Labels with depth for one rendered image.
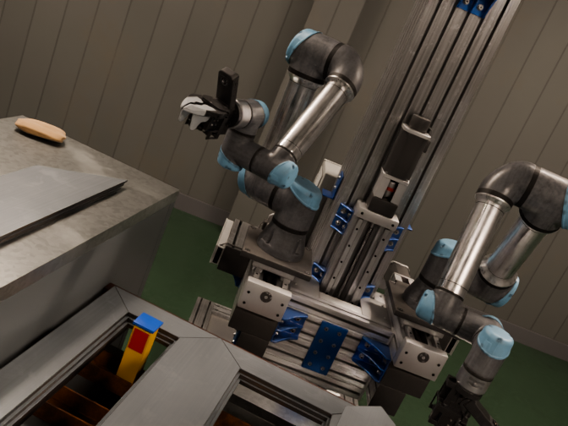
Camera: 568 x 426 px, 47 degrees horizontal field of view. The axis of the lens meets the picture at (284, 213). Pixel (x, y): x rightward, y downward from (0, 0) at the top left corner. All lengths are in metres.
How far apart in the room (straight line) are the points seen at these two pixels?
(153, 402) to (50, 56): 3.68
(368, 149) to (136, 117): 2.95
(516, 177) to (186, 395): 0.96
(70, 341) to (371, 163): 1.05
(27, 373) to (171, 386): 0.32
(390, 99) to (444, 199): 2.87
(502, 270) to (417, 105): 0.56
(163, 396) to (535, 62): 3.79
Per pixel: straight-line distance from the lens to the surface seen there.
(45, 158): 2.08
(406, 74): 2.08
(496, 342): 1.57
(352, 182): 2.12
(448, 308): 1.66
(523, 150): 4.92
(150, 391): 1.58
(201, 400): 1.61
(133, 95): 4.80
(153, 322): 1.74
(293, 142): 1.73
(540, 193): 1.75
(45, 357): 1.59
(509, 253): 1.93
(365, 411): 1.85
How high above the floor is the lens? 1.78
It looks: 18 degrees down
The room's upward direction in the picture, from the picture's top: 23 degrees clockwise
